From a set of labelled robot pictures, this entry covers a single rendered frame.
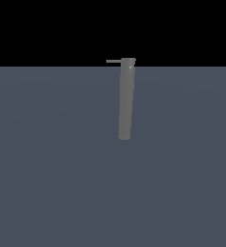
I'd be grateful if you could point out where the grey cylindrical faucet column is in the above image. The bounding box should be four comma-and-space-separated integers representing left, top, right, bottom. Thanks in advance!
117, 57, 137, 141

